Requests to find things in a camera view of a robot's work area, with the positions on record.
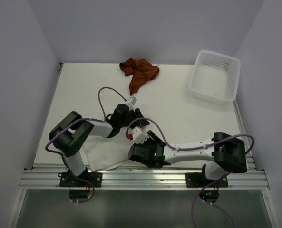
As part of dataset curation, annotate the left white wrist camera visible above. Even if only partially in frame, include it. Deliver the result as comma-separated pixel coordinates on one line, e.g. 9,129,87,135
125,96,137,106

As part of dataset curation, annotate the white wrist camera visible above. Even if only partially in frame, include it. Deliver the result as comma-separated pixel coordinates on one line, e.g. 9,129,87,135
127,127,150,144
125,96,137,106

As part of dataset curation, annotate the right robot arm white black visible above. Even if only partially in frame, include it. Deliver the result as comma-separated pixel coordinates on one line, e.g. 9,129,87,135
127,127,247,187

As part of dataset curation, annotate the white plastic basket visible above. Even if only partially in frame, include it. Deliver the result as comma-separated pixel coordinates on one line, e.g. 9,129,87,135
188,50,241,105

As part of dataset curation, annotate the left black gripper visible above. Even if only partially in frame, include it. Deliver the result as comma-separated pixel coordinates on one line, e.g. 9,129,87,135
119,108,149,129

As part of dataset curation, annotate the aluminium mounting rail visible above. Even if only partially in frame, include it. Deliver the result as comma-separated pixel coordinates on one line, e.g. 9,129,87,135
19,166,269,190

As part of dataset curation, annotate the brown towel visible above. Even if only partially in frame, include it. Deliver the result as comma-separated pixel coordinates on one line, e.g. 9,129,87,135
119,58,160,95

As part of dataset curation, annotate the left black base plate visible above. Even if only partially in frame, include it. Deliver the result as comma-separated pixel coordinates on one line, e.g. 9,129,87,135
58,171,103,188

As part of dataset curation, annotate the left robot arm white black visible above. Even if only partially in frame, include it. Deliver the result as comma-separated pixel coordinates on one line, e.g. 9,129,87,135
45,104,149,187

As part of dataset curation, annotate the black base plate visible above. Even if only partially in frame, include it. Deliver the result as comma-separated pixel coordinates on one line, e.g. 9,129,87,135
185,171,229,188
58,171,103,188

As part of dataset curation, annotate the white towel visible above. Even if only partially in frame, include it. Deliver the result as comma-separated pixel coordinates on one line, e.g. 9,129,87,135
80,128,142,171

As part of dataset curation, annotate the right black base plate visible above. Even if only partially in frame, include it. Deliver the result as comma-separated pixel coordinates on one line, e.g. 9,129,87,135
185,171,229,188

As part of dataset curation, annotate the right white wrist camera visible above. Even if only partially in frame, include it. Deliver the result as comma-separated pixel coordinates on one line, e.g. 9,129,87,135
127,127,150,144

